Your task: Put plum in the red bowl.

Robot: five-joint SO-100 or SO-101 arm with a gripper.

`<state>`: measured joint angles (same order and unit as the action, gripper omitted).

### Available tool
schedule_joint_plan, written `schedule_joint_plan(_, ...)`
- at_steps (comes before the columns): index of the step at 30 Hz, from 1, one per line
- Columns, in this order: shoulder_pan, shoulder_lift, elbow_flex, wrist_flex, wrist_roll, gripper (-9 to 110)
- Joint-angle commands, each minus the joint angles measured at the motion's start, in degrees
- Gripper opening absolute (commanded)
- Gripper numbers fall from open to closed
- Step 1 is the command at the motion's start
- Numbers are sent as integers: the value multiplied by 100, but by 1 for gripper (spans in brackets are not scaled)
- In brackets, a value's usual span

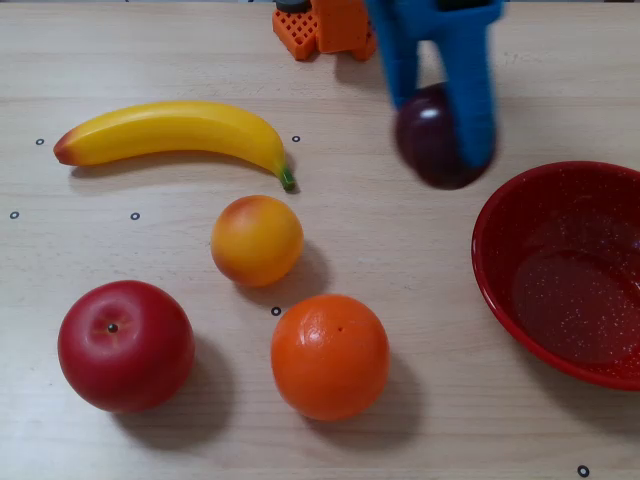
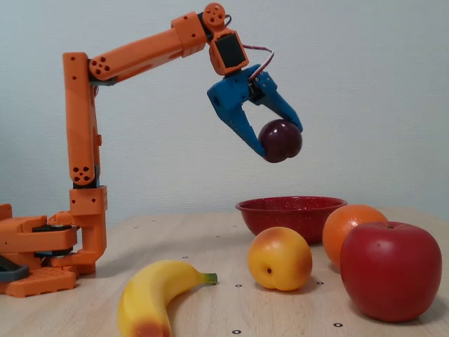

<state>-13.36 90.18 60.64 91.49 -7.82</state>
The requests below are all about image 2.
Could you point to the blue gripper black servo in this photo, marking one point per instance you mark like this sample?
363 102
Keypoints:
234 95

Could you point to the dark purple plum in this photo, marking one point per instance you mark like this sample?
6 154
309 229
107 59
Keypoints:
280 140

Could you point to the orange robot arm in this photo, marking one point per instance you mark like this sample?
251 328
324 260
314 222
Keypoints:
80 123

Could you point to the orange robot base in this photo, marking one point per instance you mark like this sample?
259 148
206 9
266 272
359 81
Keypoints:
21 235

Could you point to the red speckled bowl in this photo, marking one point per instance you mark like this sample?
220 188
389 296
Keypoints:
291 214

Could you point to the orange toy fruit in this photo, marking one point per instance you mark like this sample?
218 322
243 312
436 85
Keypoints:
347 224

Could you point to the yellow orange peach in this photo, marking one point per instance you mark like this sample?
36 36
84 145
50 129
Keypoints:
280 258

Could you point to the yellow toy banana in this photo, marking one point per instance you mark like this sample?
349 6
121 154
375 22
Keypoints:
158 288

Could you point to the red toy apple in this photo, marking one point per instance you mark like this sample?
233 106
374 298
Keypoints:
391 270

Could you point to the dark grey table clamp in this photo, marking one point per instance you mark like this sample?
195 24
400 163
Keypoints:
15 272

